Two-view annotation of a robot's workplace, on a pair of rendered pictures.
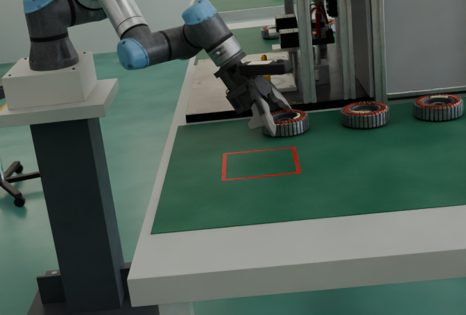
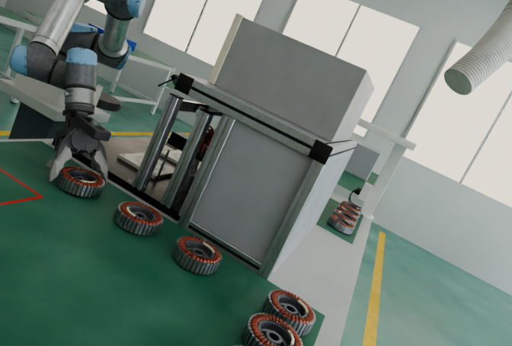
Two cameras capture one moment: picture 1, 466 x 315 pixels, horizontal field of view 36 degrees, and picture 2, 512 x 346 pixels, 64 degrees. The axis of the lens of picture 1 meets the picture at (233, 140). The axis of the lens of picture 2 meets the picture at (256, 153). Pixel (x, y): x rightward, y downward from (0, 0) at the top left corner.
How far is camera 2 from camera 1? 1.03 m
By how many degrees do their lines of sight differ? 15
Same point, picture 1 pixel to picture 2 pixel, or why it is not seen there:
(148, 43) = (33, 57)
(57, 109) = (32, 97)
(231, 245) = not seen: outside the picture
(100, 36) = not seen: hidden behind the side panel
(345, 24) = (192, 143)
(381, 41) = (206, 173)
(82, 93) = (57, 99)
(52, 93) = (41, 88)
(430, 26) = (253, 188)
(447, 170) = (59, 300)
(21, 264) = not seen: hidden behind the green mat
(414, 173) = (32, 279)
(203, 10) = (78, 56)
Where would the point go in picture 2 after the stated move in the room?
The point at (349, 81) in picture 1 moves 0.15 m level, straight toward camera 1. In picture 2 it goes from (172, 190) to (133, 195)
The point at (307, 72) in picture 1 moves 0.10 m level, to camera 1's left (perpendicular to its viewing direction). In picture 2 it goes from (147, 162) to (118, 146)
